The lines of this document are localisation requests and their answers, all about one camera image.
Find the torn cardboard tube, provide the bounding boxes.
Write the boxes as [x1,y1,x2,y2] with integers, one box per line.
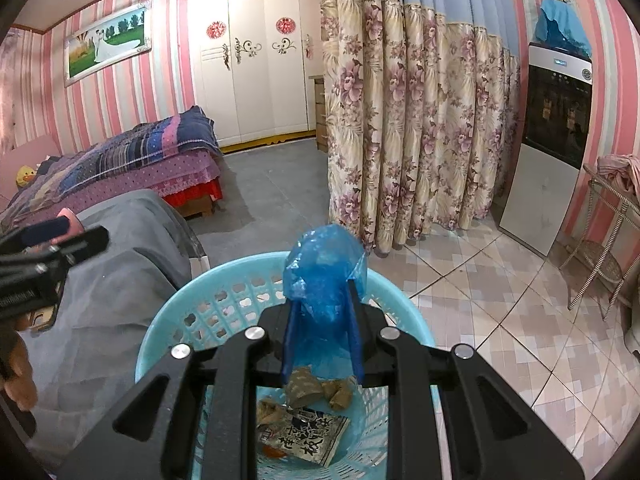
[285,366,324,408]

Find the blue plastic bag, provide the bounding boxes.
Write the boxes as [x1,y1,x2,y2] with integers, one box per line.
[282,224,368,382]

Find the left hand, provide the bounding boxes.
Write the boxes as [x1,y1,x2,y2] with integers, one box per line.
[1,315,38,412]

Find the yellow duck plush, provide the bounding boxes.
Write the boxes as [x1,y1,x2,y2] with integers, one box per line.
[15,165,37,188]

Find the pink headboard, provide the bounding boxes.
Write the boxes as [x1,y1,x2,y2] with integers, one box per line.
[0,136,61,203]

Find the grey table cloth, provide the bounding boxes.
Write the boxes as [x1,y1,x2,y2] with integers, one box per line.
[26,190,204,469]

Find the light blue plastic basket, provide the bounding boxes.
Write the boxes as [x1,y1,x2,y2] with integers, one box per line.
[134,250,442,480]

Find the printed snack wrapper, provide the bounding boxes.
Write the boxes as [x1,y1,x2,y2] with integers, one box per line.
[256,404,350,467]

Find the bed with plaid blanket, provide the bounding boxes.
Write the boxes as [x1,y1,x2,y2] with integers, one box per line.
[1,106,221,233]

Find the framed landscape picture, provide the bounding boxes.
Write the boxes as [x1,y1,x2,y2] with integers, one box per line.
[64,0,152,87]

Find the pink cloth on rack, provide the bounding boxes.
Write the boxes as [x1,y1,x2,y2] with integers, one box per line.
[597,154,640,197]

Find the white wardrobe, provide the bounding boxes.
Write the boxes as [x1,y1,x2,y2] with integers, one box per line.
[188,0,322,146]

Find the wooden desk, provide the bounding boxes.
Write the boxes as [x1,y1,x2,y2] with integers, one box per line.
[310,75,328,153]

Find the floral curtain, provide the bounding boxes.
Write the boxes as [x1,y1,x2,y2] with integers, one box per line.
[321,0,520,254]

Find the blue cloth on cabinet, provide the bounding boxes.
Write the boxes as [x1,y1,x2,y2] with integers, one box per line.
[534,0,592,58]

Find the metal wire rack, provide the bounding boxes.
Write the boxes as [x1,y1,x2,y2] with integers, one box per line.
[558,162,640,321]

